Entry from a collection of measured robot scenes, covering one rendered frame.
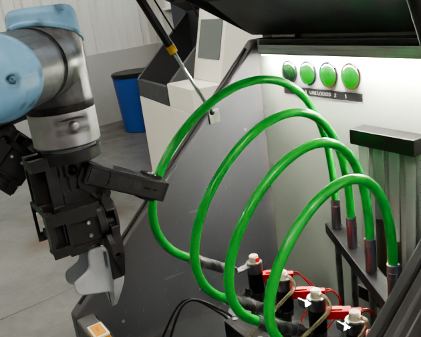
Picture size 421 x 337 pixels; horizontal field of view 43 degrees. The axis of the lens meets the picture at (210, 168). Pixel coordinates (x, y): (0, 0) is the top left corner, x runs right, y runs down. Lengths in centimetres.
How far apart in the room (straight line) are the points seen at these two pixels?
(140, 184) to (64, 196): 9
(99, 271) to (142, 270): 57
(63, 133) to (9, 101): 13
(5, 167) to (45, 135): 20
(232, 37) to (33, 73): 332
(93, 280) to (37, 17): 30
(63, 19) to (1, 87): 14
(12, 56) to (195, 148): 78
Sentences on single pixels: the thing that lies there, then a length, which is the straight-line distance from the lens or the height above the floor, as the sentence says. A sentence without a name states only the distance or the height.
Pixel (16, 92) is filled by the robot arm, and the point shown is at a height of 150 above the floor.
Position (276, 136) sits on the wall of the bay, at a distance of 129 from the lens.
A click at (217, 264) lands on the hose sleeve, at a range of 92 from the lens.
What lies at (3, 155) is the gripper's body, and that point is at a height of 139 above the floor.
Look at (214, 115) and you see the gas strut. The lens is 122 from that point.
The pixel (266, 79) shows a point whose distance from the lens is 90.
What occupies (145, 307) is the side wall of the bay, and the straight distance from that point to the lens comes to 127.
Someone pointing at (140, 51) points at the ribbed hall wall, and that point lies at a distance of 824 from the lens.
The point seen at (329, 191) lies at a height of 131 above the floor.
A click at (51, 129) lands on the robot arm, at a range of 60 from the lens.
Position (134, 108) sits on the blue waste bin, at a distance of 703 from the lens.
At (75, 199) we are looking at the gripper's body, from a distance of 64.
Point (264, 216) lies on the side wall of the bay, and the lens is 137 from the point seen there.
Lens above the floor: 156
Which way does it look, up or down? 17 degrees down
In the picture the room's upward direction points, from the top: 8 degrees counter-clockwise
